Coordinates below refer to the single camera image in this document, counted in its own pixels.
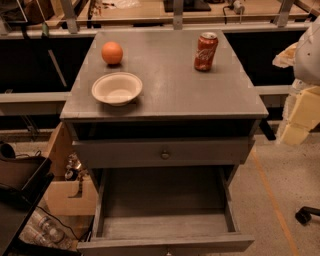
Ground grey drawer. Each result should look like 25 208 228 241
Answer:
78 166 254 256
73 137 254 169

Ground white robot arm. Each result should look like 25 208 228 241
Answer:
272 17 320 145

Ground grey wooden drawer cabinet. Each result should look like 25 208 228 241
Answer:
59 29 270 256

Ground grey top drawer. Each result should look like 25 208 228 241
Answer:
73 137 254 169

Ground white paper bowl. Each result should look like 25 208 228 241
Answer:
91 72 143 106

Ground orange fruit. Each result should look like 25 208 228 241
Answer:
101 42 123 65

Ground red cola can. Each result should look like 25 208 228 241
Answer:
194 32 218 71

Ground light wooden crate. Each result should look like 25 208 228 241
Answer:
44 122 97 216

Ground black side cart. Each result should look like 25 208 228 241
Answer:
0 141 55 256

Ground clear plastic bottles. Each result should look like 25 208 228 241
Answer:
19 210 72 250

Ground black office chair base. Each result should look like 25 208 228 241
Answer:
295 206 320 225

